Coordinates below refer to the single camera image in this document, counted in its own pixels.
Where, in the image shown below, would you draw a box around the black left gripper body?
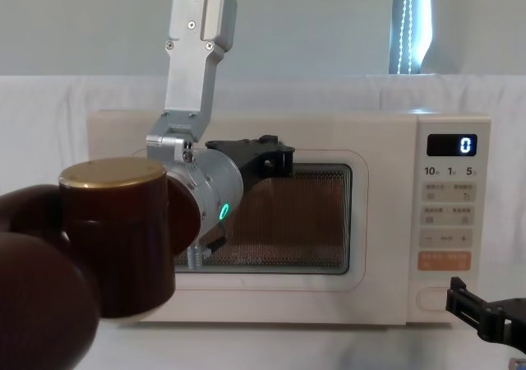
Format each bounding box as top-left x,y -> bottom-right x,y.
205,136 -> 270,192

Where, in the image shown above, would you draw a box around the cream microwave oven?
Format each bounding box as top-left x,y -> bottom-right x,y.
86,109 -> 492,329

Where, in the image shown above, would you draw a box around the white curtain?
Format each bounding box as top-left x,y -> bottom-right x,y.
0,0 -> 526,77

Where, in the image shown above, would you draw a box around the white draped backdrop cloth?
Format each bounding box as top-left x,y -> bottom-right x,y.
0,74 -> 526,190

